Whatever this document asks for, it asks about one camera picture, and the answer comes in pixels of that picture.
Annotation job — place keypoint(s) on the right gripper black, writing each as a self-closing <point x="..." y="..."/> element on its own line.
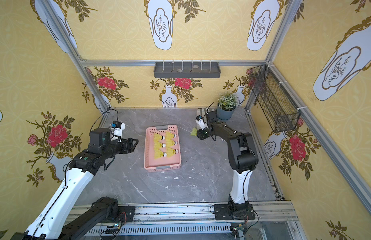
<point x="202" y="133"/>

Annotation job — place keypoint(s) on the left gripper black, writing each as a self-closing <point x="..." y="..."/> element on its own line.
<point x="125" y="145"/>

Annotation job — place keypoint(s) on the yellow shuttlecock eight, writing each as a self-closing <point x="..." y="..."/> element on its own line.
<point x="193" y="132"/>

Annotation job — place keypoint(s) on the yellow shuttlecock one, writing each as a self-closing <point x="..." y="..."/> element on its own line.
<point x="158" y="137"/>

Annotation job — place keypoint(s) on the yellow shuttlecock four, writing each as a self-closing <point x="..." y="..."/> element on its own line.
<point x="159" y="145"/>

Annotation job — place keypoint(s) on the yellow shuttlecock six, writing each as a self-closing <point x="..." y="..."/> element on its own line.
<point x="159" y="154"/>

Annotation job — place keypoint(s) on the pink plastic storage basket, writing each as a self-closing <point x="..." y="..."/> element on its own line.
<point x="165" y="163"/>

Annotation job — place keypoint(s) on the yellow shuttlecock two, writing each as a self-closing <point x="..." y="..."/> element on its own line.
<point x="170" y="136"/>

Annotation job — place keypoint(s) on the yellow shuttlecock three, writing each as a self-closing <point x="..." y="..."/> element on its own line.
<point x="170" y="143"/>

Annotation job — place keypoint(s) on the yellow shuttlecock five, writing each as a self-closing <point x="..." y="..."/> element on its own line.
<point x="170" y="152"/>

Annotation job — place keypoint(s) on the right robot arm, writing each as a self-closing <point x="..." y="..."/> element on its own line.
<point x="243" y="160"/>

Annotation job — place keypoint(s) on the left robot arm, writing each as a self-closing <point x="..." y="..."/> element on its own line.
<point x="68" y="180"/>

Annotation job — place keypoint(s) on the white grey work glove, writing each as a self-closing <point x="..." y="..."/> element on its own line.
<point x="201" y="114"/>

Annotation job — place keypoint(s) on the potted plant blue pot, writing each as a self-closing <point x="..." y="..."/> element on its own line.
<point x="227" y="103"/>

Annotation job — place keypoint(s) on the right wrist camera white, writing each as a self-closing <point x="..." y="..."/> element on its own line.
<point x="200" y="121"/>

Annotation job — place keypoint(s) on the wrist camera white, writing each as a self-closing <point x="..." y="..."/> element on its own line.
<point x="200" y="121"/>
<point x="117" y="128"/>

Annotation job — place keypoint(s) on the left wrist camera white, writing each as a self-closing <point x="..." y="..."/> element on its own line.
<point x="117" y="128"/>

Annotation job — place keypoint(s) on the grey wall shelf tray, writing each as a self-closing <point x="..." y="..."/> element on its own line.
<point x="187" y="69"/>

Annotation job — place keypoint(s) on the black wire mesh basket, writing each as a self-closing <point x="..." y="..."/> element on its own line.
<point x="279" y="109"/>

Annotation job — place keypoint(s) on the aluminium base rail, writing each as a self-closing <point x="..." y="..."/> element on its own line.
<point x="173" y="218"/>

